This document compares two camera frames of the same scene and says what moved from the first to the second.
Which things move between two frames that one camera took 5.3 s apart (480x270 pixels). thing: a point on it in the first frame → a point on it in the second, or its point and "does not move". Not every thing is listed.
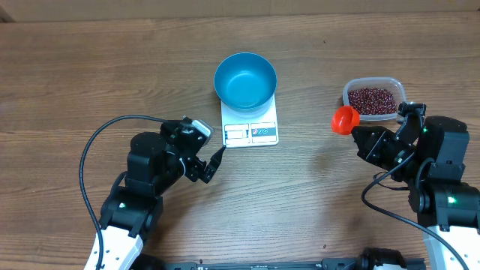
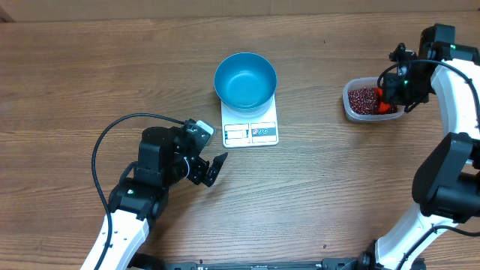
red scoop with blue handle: x=345 y=118 → x=384 y=107
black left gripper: x=194 y=169 does not move
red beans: x=373 y=100 does not move
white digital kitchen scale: x=255 y=128 does not move
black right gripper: x=370 y=151 → x=391 y=97
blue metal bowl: x=246 y=82 does not move
